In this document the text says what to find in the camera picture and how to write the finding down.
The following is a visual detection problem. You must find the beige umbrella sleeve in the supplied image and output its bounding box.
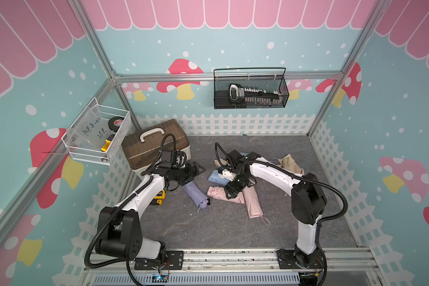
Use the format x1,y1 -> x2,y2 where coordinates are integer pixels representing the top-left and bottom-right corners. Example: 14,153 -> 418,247
278,154 -> 305,175

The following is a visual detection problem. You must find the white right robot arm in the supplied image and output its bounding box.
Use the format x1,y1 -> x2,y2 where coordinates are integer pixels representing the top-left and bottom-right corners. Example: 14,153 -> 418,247
214,143 -> 349,269

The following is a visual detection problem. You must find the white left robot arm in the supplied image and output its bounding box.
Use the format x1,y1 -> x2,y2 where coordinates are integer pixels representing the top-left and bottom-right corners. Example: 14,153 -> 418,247
84,133 -> 205,269

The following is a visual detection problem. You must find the purple sleeved umbrella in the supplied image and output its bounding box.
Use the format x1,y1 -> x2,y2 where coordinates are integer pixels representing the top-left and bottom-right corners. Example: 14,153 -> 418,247
182,181 -> 211,213

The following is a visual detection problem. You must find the light blue sleeved umbrella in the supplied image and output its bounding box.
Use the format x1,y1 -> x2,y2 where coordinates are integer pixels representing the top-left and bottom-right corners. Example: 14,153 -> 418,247
208,170 -> 230,186

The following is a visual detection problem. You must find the beige sleeved umbrella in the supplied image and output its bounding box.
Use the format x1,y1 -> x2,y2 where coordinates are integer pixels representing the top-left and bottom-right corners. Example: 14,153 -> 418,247
214,158 -> 232,169

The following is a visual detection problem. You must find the yellow tape measure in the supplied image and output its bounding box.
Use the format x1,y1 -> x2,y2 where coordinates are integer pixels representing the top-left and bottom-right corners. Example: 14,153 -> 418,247
150,190 -> 166,206

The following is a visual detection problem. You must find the pink sleeved umbrella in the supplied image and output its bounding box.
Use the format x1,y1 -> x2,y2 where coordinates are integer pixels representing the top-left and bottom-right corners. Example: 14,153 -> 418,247
243,187 -> 271,226

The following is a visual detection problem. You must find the brown and cream toolbox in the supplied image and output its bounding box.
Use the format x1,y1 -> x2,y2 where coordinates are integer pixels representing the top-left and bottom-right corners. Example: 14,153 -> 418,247
122,119 -> 191,178

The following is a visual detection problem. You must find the yellow tool in bin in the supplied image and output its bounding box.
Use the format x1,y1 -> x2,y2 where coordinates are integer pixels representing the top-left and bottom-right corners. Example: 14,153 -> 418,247
101,134 -> 115,152

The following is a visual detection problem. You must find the socket set in basket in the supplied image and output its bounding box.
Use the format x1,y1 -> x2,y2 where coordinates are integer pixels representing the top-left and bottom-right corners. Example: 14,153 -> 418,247
228,84 -> 284,107

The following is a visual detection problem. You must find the black tape roll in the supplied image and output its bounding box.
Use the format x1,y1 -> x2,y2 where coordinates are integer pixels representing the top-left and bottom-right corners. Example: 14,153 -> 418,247
108,116 -> 125,133

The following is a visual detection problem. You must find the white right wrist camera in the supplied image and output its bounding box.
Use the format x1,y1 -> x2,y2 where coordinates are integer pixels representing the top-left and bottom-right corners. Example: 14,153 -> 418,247
218,167 -> 237,181

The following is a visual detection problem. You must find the black wire mesh basket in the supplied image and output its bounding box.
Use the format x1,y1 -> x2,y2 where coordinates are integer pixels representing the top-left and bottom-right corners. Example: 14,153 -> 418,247
213,67 -> 289,109

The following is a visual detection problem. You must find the clear plastic wall bin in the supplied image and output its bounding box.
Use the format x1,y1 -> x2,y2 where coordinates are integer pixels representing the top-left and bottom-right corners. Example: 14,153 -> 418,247
61,98 -> 132,165

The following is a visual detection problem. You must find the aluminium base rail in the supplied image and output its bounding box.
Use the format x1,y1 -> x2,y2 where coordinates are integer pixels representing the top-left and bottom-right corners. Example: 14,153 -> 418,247
80,247 -> 387,286

